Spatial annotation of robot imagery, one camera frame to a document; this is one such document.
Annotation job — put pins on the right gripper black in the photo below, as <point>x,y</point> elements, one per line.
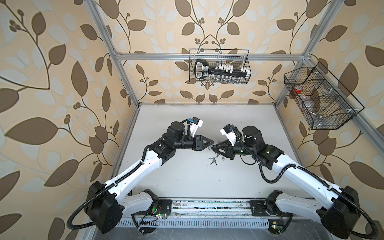
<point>228,150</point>

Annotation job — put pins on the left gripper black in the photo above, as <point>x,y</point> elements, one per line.
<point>198,142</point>

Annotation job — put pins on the silver key bunch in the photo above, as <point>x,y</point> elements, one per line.
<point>214,162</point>

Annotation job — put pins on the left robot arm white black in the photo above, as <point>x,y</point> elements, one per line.
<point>109,202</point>

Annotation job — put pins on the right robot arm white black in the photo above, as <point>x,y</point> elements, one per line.
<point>336,208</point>

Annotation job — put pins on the black tool set in basket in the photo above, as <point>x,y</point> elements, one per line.
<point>203,69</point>

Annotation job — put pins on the red capped item in basket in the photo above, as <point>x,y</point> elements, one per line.
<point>297,89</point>

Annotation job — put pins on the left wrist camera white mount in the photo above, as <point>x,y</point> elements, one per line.
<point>193,125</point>

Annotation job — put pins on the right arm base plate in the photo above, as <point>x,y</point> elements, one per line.
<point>261,208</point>

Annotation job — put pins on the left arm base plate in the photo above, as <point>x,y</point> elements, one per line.
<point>159,207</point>

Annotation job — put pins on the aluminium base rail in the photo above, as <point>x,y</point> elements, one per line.
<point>190,213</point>

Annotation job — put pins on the back wall wire basket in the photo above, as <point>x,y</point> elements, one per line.
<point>235,57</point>

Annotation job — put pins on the wall wire basket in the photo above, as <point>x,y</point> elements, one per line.
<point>326,103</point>
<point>235,57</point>

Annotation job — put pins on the right wall wire basket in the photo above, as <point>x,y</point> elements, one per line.
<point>326,103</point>

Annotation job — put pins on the aluminium frame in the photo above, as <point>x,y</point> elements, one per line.
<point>117,57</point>

